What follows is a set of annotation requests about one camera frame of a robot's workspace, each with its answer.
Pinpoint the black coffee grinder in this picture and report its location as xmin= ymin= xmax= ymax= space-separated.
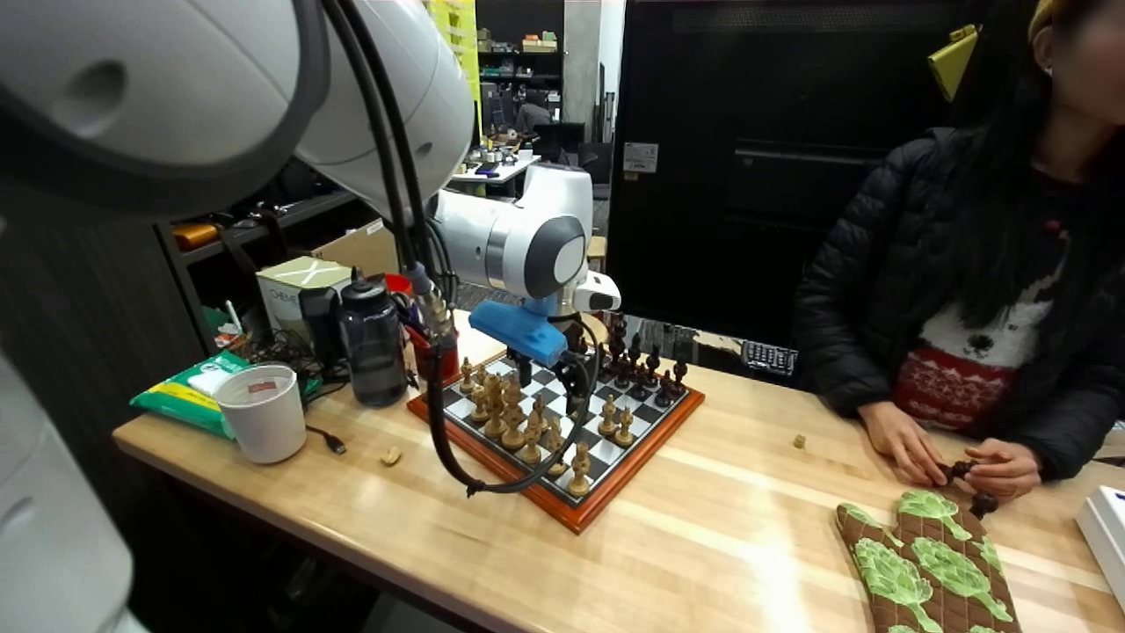
xmin=296 ymin=284 xmax=349 ymax=374

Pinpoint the thin black cable with plug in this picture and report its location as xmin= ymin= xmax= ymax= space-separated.
xmin=305 ymin=422 xmax=350 ymax=459

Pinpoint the woman's left hand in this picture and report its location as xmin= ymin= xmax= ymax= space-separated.
xmin=954 ymin=436 xmax=1047 ymax=502

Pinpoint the white paper cup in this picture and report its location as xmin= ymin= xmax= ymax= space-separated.
xmin=209 ymin=364 xmax=314 ymax=469

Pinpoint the red-framed wooden chessboard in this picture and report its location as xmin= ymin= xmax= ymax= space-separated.
xmin=404 ymin=330 xmax=709 ymax=537

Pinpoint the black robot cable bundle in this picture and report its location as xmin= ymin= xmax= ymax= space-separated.
xmin=321 ymin=0 xmax=542 ymax=498

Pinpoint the yellow-green banner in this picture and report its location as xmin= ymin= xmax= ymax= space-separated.
xmin=425 ymin=0 xmax=485 ymax=103

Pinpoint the white plastic box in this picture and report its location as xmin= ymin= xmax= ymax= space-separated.
xmin=1073 ymin=483 xmax=1125 ymax=609

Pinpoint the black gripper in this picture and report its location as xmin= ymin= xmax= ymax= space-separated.
xmin=502 ymin=305 xmax=615 ymax=425

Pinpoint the white paper sign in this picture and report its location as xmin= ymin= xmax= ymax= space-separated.
xmin=620 ymin=136 xmax=664 ymax=184

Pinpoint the black water bottle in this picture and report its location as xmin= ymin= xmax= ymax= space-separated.
xmin=336 ymin=276 xmax=412 ymax=413

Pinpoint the dark storage shelf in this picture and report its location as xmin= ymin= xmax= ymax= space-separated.
xmin=150 ymin=188 xmax=389 ymax=354

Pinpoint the woman's right hand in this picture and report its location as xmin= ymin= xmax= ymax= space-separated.
xmin=859 ymin=399 xmax=950 ymax=488

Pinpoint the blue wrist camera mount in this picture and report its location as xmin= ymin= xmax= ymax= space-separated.
xmin=466 ymin=294 xmax=574 ymax=369

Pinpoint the black cabinet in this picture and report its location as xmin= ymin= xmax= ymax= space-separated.
xmin=607 ymin=0 xmax=997 ymax=346

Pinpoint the green wet wipes pack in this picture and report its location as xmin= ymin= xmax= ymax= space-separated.
xmin=126 ymin=349 xmax=256 ymax=443

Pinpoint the yellow paper flag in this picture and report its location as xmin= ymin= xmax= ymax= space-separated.
xmin=927 ymin=21 xmax=980 ymax=106

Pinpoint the white Chemex filter box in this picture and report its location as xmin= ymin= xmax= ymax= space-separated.
xmin=254 ymin=255 xmax=355 ymax=346

